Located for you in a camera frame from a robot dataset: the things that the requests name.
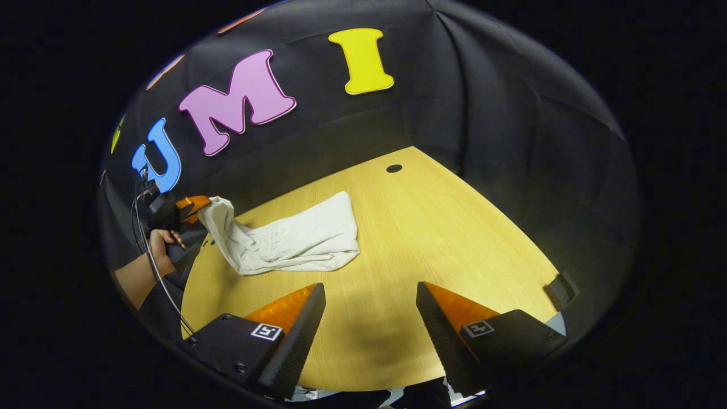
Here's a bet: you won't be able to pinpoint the thin black cable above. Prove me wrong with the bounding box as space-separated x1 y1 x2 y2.
132 176 197 336

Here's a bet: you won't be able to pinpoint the white jeans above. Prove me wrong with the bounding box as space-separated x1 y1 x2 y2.
197 191 361 276

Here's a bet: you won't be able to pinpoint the black backdrop cloth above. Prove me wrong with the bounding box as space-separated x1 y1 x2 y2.
97 0 642 353

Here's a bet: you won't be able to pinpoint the black table edge bracket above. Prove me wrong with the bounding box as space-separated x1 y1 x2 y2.
544 273 580 312

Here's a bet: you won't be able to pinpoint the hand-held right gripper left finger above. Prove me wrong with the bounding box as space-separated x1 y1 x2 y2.
179 283 327 400

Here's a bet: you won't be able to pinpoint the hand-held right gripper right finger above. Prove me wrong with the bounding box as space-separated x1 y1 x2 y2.
416 281 567 397

